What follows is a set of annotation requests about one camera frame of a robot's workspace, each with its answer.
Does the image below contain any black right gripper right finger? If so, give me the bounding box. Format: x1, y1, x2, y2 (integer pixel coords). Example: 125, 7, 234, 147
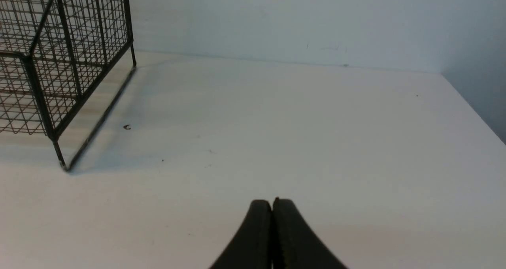
272, 198, 346, 269

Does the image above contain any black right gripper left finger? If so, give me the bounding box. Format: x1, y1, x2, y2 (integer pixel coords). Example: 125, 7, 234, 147
210, 199, 272, 269

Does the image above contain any black wire mesh shelf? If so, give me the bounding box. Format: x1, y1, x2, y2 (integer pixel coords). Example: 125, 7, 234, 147
0, 0, 137, 172

